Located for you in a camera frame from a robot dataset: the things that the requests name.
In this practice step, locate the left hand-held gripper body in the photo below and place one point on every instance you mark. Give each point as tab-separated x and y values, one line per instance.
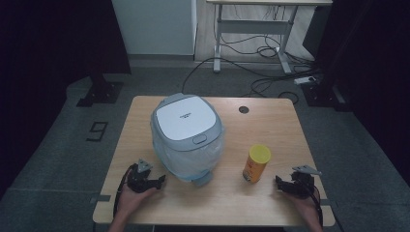
139	180

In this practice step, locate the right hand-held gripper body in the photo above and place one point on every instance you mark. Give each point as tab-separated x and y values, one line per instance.
301	187

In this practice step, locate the yellow lidded orange canister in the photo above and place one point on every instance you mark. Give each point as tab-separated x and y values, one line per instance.
256	162

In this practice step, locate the light blue rice cooker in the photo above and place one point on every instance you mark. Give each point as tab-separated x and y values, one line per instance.
187	122

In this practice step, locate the person's right hand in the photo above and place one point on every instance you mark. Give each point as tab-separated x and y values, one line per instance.
304	206

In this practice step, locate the person's left hand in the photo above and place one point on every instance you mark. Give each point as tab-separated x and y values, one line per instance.
132	201

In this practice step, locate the grey tape strip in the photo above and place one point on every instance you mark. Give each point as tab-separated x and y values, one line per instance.
325	202
103	198

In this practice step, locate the white power strip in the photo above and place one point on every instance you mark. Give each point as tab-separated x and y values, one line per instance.
304	80

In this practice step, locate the dark curtain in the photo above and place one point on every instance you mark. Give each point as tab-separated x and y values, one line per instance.
48	42
370	58

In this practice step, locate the black stand base plate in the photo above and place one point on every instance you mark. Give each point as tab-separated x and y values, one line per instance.
322	95
101	93

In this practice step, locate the white wall panel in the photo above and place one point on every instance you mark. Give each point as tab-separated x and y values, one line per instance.
154	25

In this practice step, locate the white metal frame desk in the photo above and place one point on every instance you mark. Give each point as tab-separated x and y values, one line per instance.
254	26

